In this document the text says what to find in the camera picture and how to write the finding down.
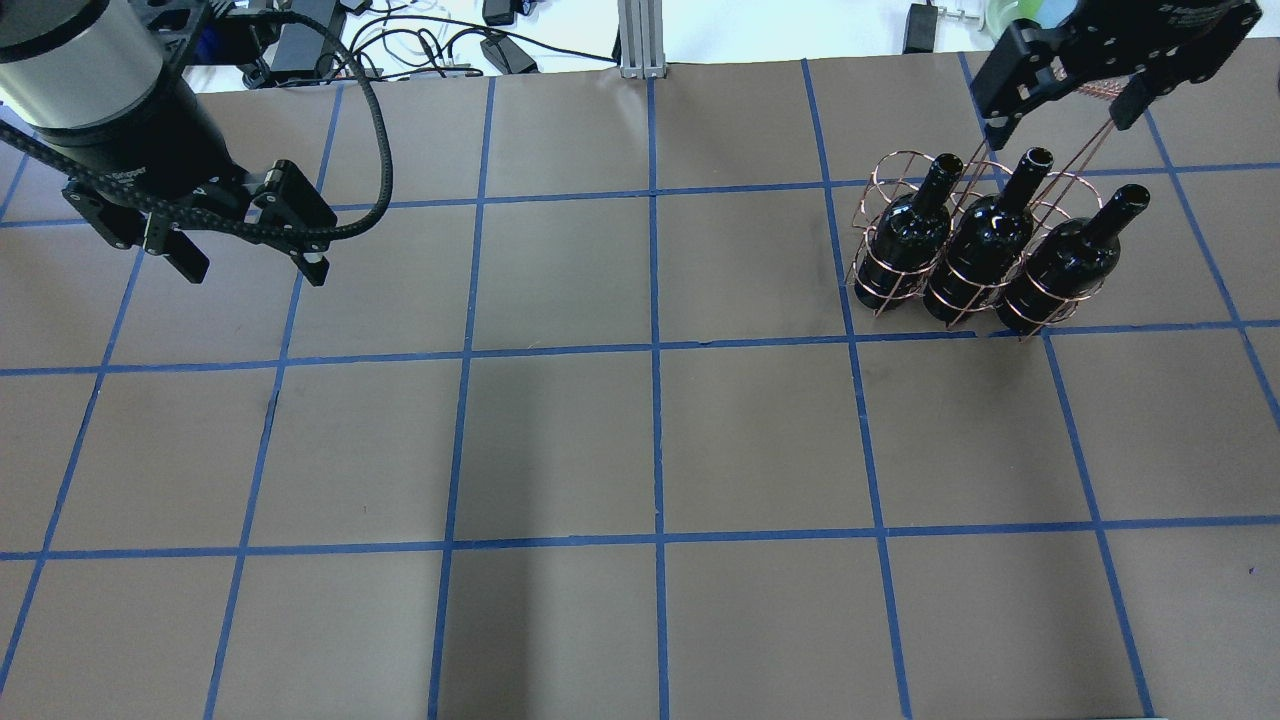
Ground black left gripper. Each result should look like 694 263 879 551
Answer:
64 160 337 287

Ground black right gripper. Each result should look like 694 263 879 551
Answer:
970 1 1265 152

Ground dark glass wine bottle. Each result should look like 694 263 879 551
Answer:
923 147 1053 325

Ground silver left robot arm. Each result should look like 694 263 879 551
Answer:
1 1 337 231

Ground dark wine bottle in basket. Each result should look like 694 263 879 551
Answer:
854 152 965 313

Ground black power adapter brick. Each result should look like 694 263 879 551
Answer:
270 1 346 82

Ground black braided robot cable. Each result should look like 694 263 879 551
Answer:
0 10 396 243

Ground copper wire wine basket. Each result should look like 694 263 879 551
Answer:
845 111 1149 337

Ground aluminium frame post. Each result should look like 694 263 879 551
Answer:
617 0 668 79

